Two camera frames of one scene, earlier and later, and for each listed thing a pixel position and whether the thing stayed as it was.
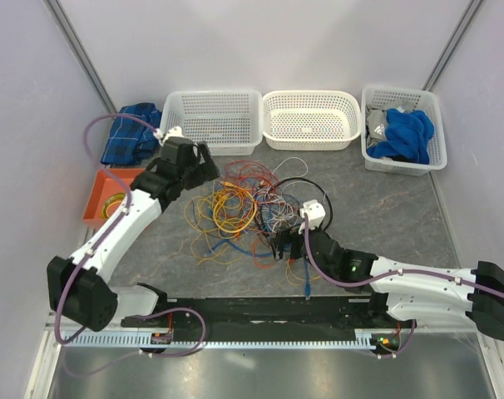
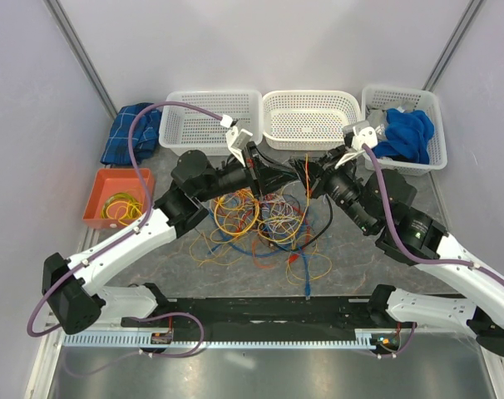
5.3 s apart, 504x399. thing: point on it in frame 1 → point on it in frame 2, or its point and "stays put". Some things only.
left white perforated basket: x=230 y=121 stays put
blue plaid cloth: x=131 y=141 stays put
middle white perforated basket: x=310 y=120 stays put
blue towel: x=408 y=135 stays put
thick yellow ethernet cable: x=237 y=189 → x=304 y=214
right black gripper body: x=287 y=235 → x=326 y=165
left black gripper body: x=196 y=174 → x=259 y=179
